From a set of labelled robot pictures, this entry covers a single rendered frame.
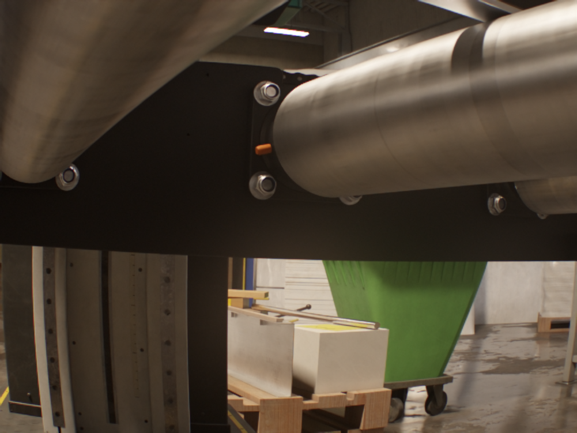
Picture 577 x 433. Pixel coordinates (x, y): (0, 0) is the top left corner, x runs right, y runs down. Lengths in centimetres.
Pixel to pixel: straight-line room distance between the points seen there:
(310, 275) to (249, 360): 167
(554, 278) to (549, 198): 659
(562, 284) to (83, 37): 732
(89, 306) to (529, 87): 131
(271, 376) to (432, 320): 96
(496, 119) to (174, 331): 120
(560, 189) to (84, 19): 72
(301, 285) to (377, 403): 193
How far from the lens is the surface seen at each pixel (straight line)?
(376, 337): 272
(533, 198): 90
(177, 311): 160
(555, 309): 749
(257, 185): 80
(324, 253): 86
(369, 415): 270
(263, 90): 81
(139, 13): 17
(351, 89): 63
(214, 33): 21
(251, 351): 289
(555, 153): 45
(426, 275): 337
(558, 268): 746
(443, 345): 350
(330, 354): 264
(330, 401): 262
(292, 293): 453
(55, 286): 159
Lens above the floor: 75
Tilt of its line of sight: 2 degrees up
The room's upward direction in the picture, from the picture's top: 2 degrees clockwise
